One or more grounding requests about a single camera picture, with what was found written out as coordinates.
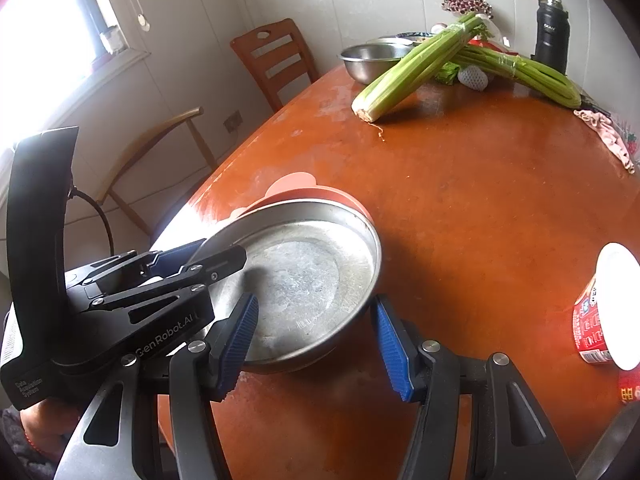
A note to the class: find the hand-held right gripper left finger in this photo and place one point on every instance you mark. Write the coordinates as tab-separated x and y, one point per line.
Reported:
237	345

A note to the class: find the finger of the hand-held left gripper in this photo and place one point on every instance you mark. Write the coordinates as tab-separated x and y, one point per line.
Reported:
220	265
175	257

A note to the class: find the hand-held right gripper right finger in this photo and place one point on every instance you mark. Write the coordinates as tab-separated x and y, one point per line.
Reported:
395	355

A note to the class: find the round steel pan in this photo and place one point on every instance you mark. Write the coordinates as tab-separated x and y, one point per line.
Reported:
300	270

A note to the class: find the orange bear-shaped plate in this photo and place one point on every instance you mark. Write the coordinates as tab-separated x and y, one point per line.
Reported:
295	182

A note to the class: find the person's left forearm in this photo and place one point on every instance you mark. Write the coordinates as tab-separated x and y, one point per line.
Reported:
50	425

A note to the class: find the light wooden armchair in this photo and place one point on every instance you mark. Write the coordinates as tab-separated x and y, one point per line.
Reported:
150	132

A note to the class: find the brown wooden chair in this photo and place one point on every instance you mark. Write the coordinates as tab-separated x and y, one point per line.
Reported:
277	60

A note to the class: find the window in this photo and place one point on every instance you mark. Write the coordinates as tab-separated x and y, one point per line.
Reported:
45	35

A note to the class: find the small steel bowl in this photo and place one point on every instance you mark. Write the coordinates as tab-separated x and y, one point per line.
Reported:
370	65

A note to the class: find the celery bunch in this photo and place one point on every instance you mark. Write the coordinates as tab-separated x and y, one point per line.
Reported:
400	77
530	72

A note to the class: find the foam netted fruit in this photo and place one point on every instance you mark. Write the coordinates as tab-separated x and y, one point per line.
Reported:
474	77

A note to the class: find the patterned ceramic bowl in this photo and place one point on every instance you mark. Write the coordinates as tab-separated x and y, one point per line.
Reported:
415	36

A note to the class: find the pink cloth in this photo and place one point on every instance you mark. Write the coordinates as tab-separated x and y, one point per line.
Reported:
607	132

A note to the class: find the red snack packet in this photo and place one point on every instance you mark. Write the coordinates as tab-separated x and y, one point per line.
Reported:
500	49

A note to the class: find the white plastic bag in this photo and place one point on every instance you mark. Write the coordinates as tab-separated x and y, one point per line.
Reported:
492	25

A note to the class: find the black thermos bottle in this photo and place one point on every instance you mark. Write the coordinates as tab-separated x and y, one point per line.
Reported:
550	40

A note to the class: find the low wall socket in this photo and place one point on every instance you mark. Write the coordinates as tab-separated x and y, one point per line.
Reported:
233	122

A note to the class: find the white box on window frame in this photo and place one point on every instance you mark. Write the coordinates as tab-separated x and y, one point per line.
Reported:
112	40

